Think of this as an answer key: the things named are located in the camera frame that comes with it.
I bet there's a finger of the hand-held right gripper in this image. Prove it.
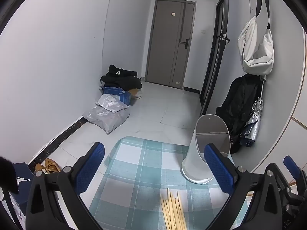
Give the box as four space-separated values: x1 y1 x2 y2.
283 155 306 197

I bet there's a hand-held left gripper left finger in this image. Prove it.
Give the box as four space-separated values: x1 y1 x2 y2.
25 142 106 230

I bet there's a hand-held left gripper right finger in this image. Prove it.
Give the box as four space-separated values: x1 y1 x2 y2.
203 143 288 230

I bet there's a grey utensil holder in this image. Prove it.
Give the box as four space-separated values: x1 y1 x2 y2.
182 114 231 185

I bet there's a bunch of wooden chopsticks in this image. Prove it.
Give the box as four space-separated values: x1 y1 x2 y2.
160 188 187 230

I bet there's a white shoulder bag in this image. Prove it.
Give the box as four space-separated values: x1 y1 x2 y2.
237 0 274 74

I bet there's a teal plaid table mat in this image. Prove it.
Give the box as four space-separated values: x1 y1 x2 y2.
89 136 250 230

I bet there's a large grey parcel bag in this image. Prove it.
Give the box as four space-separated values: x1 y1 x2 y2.
82 107 130 135

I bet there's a silver folded umbrella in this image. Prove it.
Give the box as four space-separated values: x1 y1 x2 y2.
239 75 268 147

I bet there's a white cabinet with gold trim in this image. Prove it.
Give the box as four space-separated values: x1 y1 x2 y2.
252 29 307 185

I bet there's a small grey parcel bag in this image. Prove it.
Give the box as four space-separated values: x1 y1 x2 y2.
95 94 129 113

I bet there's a black hanging jacket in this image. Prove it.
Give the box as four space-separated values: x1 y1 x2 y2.
215 74 263 154

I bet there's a dark blue shoe box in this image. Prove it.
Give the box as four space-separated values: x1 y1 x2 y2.
0 162 36 221

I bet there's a blue cardboard box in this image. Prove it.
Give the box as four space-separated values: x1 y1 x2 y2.
103 86 131 106

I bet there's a dark cloth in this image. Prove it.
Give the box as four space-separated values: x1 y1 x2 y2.
0 156 20 194

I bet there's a brown cardboard box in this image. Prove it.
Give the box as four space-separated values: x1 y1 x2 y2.
129 89 142 100

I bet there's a pile of black clothes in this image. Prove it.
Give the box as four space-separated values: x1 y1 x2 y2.
100 65 142 90

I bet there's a black framed side door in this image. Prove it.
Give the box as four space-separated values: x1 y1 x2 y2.
200 0 232 115

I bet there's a grey entrance door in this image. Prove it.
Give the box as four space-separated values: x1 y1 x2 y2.
145 0 196 90

